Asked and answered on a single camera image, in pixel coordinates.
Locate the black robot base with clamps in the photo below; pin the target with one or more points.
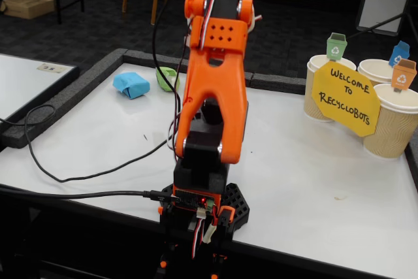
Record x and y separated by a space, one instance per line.
236 200

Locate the orange and black robot arm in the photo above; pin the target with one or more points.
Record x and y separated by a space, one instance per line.
212 96

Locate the green paper ball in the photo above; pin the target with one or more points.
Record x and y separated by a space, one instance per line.
165 78

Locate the orange controller board housing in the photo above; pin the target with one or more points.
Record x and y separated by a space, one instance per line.
196 199

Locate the short black foam strip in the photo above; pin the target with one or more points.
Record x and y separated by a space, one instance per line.
277 83

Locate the blue paper ball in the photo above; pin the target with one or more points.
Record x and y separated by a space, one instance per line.
130 84

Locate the long black foam strip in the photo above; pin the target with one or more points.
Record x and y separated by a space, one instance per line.
147 57
65 96

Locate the paper cup with green tag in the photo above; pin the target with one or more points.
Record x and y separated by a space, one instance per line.
310 96

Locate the yellow welcome sign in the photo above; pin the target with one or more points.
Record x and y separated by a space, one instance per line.
346 102

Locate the green recycling bin tag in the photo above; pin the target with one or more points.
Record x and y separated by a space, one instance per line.
336 47

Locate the small paper label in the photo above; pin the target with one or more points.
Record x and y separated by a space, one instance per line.
52 68

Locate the paper cup with blue tag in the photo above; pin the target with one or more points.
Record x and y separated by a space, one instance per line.
375 70

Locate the paper cup with orange tag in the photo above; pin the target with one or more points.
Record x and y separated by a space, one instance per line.
392 128

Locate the orange recycling bin tag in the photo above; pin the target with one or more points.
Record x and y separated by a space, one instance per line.
403 76

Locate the blue recycling bin tag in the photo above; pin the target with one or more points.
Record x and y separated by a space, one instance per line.
398 53

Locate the cardboard box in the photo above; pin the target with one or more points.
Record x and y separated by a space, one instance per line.
27 6

